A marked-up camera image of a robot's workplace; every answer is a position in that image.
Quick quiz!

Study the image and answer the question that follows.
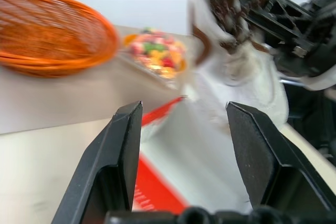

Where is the red shoebox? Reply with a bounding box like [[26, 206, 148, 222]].
[[131, 95, 253, 214]]

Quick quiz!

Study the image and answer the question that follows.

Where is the colourful candy bag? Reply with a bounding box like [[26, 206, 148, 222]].
[[118, 26, 188, 91]]

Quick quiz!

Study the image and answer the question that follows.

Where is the orange wicker basket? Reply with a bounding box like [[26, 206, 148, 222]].
[[0, 0, 119, 78]]

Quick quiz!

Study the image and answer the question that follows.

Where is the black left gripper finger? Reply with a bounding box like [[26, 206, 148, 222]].
[[51, 100, 144, 224], [225, 101, 336, 214], [243, 0, 317, 50]]

